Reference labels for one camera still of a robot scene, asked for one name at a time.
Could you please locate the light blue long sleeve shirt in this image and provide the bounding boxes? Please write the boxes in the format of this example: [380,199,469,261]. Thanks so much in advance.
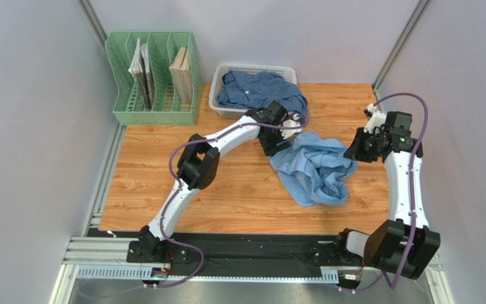
[269,132,358,208]

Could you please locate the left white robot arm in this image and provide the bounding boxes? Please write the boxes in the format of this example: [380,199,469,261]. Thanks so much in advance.
[127,101,308,263]

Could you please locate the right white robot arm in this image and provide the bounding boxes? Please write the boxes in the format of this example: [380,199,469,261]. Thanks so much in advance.
[337,108,441,279]

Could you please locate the dark blue checkered shirt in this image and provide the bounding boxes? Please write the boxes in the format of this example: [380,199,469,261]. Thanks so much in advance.
[215,70,308,115]

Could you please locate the white plastic basket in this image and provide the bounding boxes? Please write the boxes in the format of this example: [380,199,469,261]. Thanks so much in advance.
[209,63,297,119]

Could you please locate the beige books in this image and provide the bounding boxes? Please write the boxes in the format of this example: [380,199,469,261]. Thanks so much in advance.
[169,47,193,104]

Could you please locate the green file organizer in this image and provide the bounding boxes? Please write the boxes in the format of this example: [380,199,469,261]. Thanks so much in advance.
[105,31,202,125]

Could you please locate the grey magazines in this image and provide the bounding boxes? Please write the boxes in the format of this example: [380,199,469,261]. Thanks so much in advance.
[128,37,155,111]

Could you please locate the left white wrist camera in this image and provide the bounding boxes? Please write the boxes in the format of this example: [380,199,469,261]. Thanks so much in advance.
[280,120,303,139]

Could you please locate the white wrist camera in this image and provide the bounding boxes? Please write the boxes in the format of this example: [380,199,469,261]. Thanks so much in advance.
[280,120,303,139]
[364,103,387,134]

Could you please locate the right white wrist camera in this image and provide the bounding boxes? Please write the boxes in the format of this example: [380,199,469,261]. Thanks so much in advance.
[364,103,387,134]

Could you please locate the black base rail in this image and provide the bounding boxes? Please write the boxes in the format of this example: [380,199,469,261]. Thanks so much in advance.
[87,227,378,292]

